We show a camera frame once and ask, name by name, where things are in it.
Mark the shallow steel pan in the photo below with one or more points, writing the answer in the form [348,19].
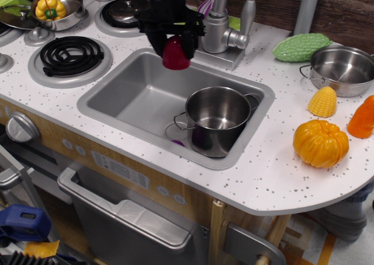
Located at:
[347,70]

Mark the grey oven dial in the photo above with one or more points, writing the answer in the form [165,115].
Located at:
[20,128]

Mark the yellow toy bell pepper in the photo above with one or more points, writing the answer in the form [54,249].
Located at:
[50,10]

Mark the black coil front burner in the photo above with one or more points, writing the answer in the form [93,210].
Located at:
[70,56]

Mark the green cutting board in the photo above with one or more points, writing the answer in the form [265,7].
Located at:
[234,22]

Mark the steel bowl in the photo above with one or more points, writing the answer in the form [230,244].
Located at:
[75,12]

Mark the orange toy pumpkin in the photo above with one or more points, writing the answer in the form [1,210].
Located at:
[320,144]

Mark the steel pot in sink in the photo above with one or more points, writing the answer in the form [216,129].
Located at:
[214,118]

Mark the grey toy faucet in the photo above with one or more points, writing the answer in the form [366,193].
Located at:
[222,46]

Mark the purple toy piece in sink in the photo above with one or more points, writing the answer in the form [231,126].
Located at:
[178,142]

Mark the glass lid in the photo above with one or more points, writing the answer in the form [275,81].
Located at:
[18,16]

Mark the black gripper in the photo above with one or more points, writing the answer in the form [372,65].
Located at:
[171,17]

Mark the blue clamp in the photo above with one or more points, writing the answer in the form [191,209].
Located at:
[24,223]

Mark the grey toy sink basin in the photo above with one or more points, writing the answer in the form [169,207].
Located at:
[141,97]

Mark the grey left stove knob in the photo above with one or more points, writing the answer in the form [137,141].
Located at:
[6,63]

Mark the orange toy carrot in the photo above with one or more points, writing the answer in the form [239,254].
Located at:
[361,123]

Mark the purple toy onion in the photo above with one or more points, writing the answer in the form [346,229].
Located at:
[205,7]

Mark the grey vertical post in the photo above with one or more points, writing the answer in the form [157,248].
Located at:
[305,16]

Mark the yellow toy corn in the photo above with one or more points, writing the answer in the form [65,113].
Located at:
[323,103]

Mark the steel pot lid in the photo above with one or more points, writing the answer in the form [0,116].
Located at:
[123,11]

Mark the red toy sweet potato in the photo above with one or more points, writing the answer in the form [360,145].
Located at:
[173,56]

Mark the grey dishwasher door handle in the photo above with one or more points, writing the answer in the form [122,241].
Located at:
[119,233]

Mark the green toy bitter gourd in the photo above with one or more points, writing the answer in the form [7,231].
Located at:
[300,47]

